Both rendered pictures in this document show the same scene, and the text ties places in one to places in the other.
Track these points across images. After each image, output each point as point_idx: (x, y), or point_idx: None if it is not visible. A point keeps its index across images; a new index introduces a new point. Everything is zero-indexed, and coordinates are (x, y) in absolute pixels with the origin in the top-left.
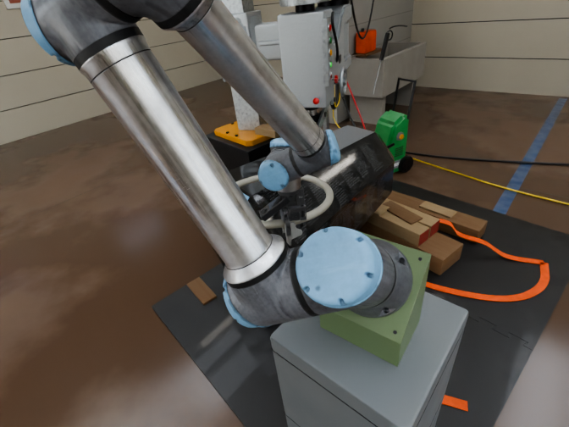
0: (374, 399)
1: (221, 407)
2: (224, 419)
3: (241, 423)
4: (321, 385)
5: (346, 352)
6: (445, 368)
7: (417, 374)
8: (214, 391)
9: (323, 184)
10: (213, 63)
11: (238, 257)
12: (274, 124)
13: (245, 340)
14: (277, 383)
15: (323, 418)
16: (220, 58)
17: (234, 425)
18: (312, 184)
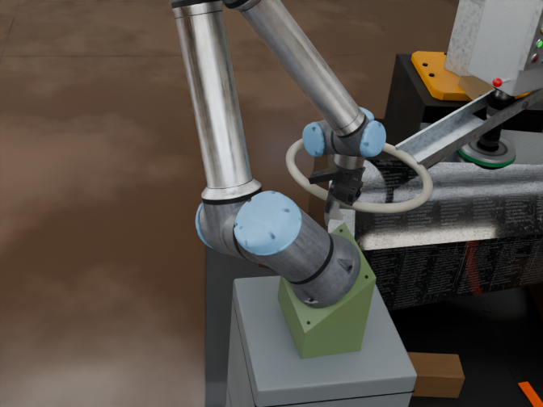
0: (259, 361)
1: (197, 369)
2: (192, 380)
3: (204, 395)
4: (241, 337)
5: (276, 325)
6: (354, 404)
7: (309, 373)
8: (203, 352)
9: (425, 186)
10: (257, 34)
11: (212, 179)
12: (305, 94)
13: None
14: None
15: (237, 382)
16: (259, 34)
17: (196, 392)
18: (448, 187)
